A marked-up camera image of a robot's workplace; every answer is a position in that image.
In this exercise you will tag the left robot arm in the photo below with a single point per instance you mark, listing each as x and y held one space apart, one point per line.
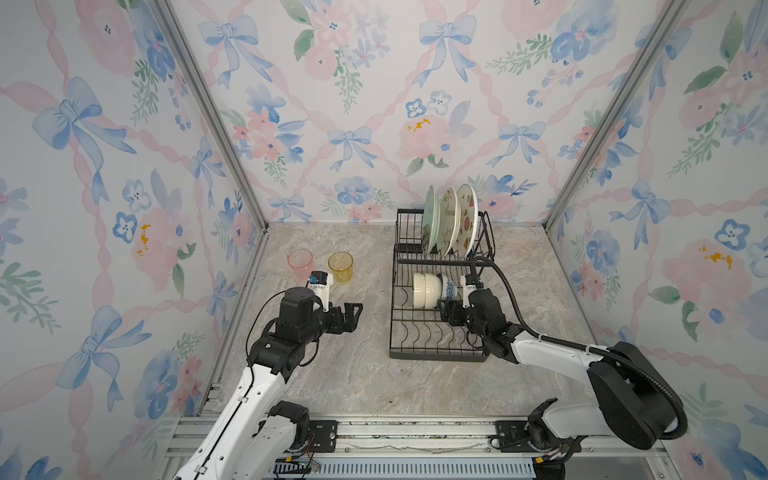
257 425

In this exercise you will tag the white blue floral bowl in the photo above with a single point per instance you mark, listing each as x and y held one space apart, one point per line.
449 289

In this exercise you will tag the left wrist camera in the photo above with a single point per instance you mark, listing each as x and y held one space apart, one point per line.
320 283

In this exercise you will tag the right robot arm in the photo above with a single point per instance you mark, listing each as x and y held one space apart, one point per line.
631 400

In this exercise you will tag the cream plate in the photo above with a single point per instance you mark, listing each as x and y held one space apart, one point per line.
448 228

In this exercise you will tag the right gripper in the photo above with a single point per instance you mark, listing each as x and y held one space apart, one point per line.
456 307

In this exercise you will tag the yellow glass cup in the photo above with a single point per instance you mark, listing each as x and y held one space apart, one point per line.
341 264

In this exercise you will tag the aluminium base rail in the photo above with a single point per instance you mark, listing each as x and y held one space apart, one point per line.
405 448

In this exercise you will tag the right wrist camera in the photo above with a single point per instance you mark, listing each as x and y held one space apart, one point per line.
468 284

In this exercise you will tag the green plate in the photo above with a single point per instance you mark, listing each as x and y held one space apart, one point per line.
430 225

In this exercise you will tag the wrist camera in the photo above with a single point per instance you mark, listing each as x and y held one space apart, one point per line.
468 284
320 283

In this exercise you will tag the white floral plate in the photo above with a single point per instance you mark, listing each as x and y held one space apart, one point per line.
468 220

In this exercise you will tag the pink glass cup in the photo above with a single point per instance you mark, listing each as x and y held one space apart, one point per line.
301 262

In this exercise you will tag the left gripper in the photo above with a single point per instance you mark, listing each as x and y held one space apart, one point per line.
349 318

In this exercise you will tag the black wire dish rack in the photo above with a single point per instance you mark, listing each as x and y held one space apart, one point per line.
428 320

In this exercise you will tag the cream ribbed bowl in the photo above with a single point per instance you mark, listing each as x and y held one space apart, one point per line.
426 290

